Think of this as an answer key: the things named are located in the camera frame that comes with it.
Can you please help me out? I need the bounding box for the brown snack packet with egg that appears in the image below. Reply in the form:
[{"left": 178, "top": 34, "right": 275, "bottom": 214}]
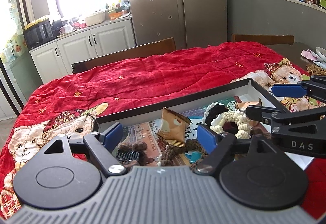
[{"left": 157, "top": 107, "right": 192, "bottom": 147}]

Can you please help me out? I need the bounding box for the wooden bead trivet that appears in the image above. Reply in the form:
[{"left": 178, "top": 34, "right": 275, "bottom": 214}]
[{"left": 306, "top": 65, "right": 326, "bottom": 76}]

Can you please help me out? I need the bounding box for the cream knitted scrunchie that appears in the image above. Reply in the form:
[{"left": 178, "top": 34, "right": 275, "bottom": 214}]
[{"left": 202, "top": 102, "right": 258, "bottom": 139}]

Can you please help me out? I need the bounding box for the white plate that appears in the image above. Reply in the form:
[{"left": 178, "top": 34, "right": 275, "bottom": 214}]
[{"left": 315, "top": 47, "right": 326, "bottom": 62}]

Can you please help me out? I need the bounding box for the red bear-print quilt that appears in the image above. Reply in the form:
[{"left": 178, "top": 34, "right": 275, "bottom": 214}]
[{"left": 1, "top": 42, "right": 325, "bottom": 223}]

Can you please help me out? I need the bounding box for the wooden chair back right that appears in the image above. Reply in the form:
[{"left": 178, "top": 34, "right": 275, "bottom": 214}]
[{"left": 231, "top": 34, "right": 294, "bottom": 45}]

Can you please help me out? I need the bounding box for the wooden chair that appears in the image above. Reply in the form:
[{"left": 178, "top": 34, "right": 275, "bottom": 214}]
[
  {"left": 231, "top": 34, "right": 294, "bottom": 45},
  {"left": 72, "top": 38, "right": 177, "bottom": 74}
]

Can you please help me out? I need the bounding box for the brown knitted bow left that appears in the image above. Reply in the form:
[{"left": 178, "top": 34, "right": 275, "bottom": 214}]
[{"left": 116, "top": 141, "right": 154, "bottom": 166}]

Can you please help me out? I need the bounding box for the dark brown knitted scrunchie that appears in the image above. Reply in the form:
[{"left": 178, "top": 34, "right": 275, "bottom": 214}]
[{"left": 157, "top": 139, "right": 208, "bottom": 170}]

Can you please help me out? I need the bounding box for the black shallow box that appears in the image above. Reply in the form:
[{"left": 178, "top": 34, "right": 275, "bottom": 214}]
[{"left": 92, "top": 77, "right": 315, "bottom": 171}]

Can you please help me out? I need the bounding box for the white kitchen cabinet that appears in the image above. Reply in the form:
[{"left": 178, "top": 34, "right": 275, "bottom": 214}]
[{"left": 30, "top": 15, "right": 136, "bottom": 83}]

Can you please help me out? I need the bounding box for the wooden chair back left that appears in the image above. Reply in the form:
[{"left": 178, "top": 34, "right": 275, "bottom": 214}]
[{"left": 72, "top": 38, "right": 177, "bottom": 74}]

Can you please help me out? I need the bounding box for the silver double-door refrigerator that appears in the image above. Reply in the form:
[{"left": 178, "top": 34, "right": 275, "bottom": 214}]
[{"left": 129, "top": 0, "right": 228, "bottom": 49}]

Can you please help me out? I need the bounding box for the black microwave oven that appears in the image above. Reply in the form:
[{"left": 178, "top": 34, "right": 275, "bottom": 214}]
[{"left": 23, "top": 19, "right": 55, "bottom": 50}]

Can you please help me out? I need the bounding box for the white mug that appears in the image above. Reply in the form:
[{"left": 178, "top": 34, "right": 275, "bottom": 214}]
[{"left": 59, "top": 24, "right": 74, "bottom": 35}]

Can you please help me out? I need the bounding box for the cream plastic basin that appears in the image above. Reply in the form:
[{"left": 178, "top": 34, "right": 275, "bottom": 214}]
[{"left": 85, "top": 11, "right": 106, "bottom": 26}]

